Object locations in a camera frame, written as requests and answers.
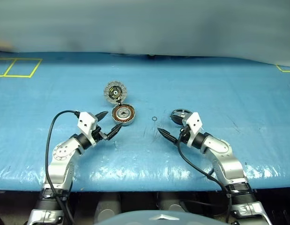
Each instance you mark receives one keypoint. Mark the motor stator with copper windings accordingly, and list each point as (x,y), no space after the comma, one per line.
(123,114)

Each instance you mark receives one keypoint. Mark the grey robot torso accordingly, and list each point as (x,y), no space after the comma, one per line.
(158,218)

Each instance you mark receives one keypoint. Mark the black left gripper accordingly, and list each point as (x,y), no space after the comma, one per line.
(99,134)

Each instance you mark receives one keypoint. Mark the silver motor cap with circuit board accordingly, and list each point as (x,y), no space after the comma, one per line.
(115,92)

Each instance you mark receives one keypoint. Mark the grey rounded shape under table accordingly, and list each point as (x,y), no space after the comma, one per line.
(107,206)
(169,202)

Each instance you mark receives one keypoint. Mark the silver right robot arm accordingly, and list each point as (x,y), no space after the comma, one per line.
(219,150)

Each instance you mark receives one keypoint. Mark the black spoked motor rotor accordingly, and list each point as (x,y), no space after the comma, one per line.
(182,111)

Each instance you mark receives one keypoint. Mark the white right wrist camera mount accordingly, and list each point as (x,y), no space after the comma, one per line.
(194,120)

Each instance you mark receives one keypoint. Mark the blue foam table cover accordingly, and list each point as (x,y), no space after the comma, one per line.
(205,93)

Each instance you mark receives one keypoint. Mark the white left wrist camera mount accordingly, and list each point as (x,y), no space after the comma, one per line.
(85,120)

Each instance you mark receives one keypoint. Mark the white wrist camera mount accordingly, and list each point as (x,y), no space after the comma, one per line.
(194,120)
(85,120)

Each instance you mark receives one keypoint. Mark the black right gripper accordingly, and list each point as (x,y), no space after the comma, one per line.
(184,134)

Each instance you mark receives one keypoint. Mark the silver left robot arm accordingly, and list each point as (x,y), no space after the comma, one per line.
(62,152)

